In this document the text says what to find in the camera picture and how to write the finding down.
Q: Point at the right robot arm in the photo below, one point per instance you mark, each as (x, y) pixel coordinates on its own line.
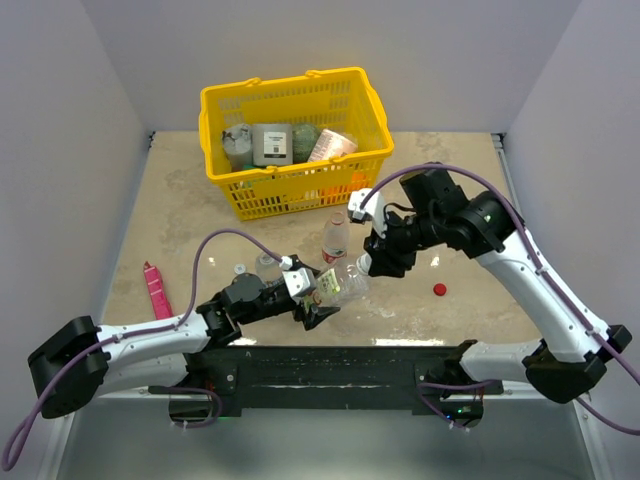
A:
(571, 356)

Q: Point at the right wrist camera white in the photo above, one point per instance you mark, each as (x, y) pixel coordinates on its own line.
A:
(365, 206)

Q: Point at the pink printed package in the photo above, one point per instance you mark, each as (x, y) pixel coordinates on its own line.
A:
(330, 145)

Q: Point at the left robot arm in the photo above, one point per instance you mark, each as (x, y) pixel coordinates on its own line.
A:
(83, 361)

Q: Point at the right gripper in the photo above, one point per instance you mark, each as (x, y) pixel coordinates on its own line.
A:
(386, 258)

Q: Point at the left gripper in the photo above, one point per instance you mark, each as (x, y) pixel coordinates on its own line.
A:
(313, 313)

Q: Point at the white bottle cap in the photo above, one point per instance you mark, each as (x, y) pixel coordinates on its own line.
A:
(364, 263)

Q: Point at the grey box with label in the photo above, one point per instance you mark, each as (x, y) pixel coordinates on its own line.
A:
(272, 144)

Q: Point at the green round vegetable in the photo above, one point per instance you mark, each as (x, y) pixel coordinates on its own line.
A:
(304, 139)

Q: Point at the aluminium frame rail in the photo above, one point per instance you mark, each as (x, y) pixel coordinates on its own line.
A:
(129, 435)

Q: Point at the large clear square bottle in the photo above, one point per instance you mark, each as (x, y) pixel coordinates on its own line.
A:
(337, 285)

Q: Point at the yellow plastic basket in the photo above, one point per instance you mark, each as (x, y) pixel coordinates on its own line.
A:
(342, 100)

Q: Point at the green packet in basket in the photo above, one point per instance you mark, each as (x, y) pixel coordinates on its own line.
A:
(247, 167)

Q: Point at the red label water bottle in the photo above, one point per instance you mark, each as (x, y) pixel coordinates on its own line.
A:
(335, 238)

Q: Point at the orange item in basket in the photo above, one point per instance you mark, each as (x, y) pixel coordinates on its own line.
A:
(341, 193)

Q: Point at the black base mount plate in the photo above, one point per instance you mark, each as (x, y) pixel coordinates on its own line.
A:
(418, 379)

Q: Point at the red bottle cap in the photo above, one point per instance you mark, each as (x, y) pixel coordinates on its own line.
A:
(439, 289)

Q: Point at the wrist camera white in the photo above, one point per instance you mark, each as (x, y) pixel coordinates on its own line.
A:
(365, 206)
(297, 289)

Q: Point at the blue label water bottle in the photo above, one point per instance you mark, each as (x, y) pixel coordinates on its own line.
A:
(267, 269)

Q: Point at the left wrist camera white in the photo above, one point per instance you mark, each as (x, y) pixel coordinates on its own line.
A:
(297, 289)

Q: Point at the pink snack packet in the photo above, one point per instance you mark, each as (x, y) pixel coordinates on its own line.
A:
(159, 301)

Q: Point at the grey crumpled can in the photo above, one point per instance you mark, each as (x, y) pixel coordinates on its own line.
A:
(238, 145)

